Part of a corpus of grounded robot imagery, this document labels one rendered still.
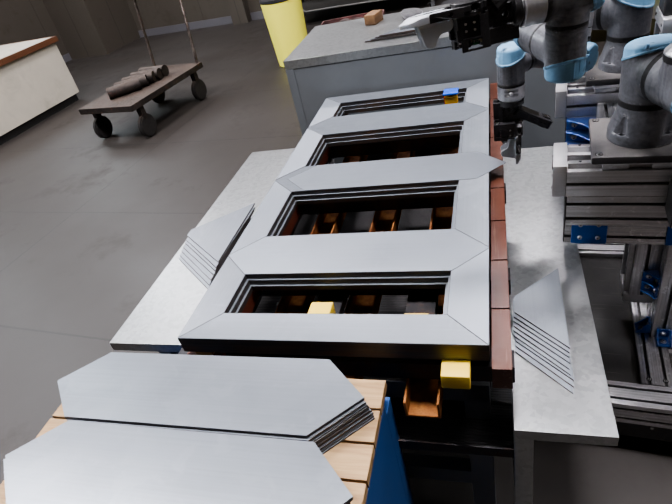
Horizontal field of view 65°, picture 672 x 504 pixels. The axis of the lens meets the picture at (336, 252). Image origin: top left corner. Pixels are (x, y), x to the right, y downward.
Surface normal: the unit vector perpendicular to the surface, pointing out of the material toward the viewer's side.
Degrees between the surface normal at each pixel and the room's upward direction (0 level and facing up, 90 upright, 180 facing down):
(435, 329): 0
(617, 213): 90
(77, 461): 0
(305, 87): 90
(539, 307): 0
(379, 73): 90
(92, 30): 90
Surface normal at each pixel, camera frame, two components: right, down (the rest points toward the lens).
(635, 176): -0.32, 0.61
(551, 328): -0.21, -0.80
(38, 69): 0.92, 0.04
